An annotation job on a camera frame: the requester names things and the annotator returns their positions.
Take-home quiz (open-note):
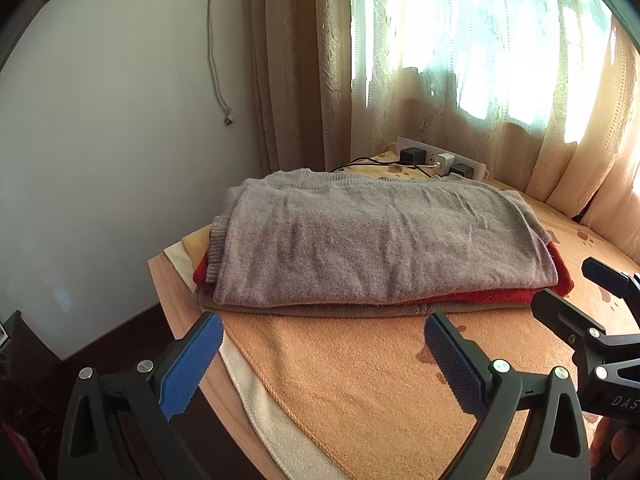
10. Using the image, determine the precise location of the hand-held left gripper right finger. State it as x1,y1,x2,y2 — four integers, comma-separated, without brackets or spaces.
424,311,593,480

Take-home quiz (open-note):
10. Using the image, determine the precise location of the white power strip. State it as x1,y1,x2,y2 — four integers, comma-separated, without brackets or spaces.
394,134,490,183

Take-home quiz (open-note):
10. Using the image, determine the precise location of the person's right hand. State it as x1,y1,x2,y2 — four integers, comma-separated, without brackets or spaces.
589,412,640,471

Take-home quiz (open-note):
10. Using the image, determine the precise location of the red knit sweater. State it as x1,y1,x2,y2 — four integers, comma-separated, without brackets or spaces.
192,242,575,308

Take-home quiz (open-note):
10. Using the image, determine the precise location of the white wall cable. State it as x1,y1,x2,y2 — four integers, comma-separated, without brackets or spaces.
206,0,237,127

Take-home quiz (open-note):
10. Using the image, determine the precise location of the orange paw print blanket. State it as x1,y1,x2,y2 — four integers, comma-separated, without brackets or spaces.
162,147,640,480

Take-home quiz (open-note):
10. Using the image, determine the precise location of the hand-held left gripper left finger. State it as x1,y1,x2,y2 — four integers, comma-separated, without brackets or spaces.
57,311,225,480

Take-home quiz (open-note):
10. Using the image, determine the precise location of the wooden table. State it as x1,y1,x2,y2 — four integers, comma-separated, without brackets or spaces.
147,252,296,480

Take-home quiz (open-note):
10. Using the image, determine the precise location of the beige knit sweater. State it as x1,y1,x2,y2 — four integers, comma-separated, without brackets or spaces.
197,290,533,318

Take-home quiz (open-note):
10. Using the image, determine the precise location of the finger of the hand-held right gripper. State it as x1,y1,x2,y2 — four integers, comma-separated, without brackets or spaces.
531,290,608,348
581,256,640,306

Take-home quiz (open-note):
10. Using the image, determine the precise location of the grey knit sweater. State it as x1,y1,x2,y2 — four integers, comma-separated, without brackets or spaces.
206,169,560,308

